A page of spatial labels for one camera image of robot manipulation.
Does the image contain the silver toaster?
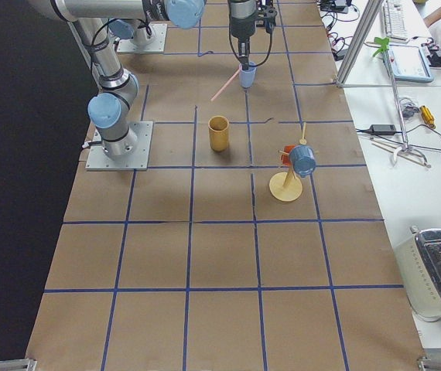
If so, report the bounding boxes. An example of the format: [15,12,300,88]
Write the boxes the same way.
[394,228,441,322]

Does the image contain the black power adapter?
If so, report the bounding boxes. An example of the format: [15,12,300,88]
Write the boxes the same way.
[370,124,396,136]

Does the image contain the light blue plastic cup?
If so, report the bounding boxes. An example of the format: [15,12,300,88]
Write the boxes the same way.
[239,65,257,89]

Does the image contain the aluminium frame post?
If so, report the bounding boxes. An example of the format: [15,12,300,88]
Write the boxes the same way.
[336,0,382,87]

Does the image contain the orange mug on stand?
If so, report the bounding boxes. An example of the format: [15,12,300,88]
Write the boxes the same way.
[281,145,299,167]

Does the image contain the blue mug on stand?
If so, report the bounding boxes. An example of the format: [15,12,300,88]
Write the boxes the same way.
[289,145,316,178]

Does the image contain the yellow cylindrical cup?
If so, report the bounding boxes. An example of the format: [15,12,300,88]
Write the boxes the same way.
[208,115,229,152]

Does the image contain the yellow handled tool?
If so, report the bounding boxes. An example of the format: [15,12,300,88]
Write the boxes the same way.
[419,105,436,129]

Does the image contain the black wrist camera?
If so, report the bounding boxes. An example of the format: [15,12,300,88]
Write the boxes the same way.
[255,0,277,35]

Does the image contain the blue framed tablet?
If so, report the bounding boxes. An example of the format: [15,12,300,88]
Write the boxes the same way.
[384,44,434,83]

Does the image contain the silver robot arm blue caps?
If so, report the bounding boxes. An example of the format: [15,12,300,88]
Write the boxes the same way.
[30,0,206,168]

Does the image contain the green handled reacher tool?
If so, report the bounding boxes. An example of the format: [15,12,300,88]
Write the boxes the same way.
[374,37,429,168]

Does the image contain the wooden mug tree stand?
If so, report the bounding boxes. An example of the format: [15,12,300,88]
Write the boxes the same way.
[268,122,309,203]

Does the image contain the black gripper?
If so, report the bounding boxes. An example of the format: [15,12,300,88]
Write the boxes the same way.
[227,0,258,70]

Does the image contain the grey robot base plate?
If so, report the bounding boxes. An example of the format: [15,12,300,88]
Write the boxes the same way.
[86,121,154,171]

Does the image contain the white keyboard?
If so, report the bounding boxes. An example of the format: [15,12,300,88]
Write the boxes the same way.
[381,0,409,43]

